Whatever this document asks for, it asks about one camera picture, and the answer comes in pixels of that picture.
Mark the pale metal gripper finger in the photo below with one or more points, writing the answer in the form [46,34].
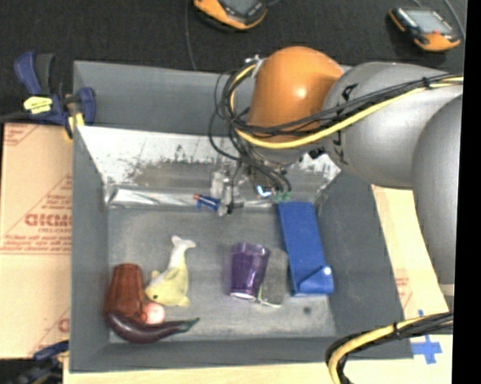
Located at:
[225,183]
[225,207]

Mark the small blue tool, red tip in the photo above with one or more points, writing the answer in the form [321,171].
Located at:
[206,201]

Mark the purple cup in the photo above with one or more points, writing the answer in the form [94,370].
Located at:
[247,271]

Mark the blue box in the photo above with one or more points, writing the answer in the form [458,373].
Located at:
[302,241]

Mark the grey sponge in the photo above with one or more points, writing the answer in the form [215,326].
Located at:
[277,276]

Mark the yellow toy dolphin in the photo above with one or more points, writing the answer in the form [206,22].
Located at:
[173,280]

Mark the grey metal bin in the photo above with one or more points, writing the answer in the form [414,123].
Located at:
[219,313]

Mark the pink ball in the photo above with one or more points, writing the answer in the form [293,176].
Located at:
[155,313]

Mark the red-brown cup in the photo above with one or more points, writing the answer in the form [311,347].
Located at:
[124,289]

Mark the purple toy eggplant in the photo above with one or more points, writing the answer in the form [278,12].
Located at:
[147,333]

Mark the brown cardboard board, red print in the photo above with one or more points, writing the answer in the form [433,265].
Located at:
[29,289]

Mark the black cylinder on white bracket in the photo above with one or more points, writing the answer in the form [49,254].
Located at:
[318,153]

